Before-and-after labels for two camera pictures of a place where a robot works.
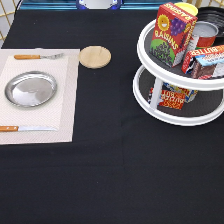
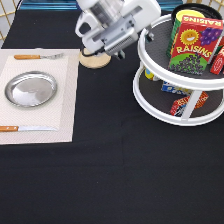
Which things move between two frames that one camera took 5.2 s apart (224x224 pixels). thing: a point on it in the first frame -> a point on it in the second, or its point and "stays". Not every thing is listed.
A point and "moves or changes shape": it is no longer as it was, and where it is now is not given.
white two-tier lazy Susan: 164,93 moves or changes shape
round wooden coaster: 95,57 stays
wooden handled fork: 35,56 stays
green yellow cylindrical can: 188,7 -> 179,15
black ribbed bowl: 213,14 -> 206,10
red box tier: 168,98 -> 179,106
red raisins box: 172,33 -> 195,42
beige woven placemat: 58,112 stays
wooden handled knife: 25,129 stays
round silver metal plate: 31,88 stays
